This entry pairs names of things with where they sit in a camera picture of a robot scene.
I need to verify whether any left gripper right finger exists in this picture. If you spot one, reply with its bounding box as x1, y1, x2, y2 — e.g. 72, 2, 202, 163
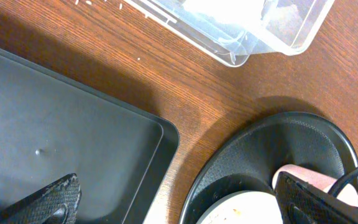
275, 172, 358, 224

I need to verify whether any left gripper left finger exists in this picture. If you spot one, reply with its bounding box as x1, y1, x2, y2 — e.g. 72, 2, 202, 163
0, 173, 82, 224

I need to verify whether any pink cup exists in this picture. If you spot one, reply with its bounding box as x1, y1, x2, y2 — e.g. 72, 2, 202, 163
272, 164, 358, 207

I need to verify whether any clear plastic waste bin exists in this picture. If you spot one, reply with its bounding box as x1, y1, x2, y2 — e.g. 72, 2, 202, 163
126, 0, 334, 67

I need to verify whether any grey plate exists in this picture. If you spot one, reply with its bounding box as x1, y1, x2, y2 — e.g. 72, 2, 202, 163
196, 190, 283, 224

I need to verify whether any round black serving tray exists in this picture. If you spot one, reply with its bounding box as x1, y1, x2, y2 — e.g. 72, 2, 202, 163
179, 112, 358, 223

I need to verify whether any black rectangular tray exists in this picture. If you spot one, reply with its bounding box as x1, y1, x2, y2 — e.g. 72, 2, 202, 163
0, 49, 180, 223

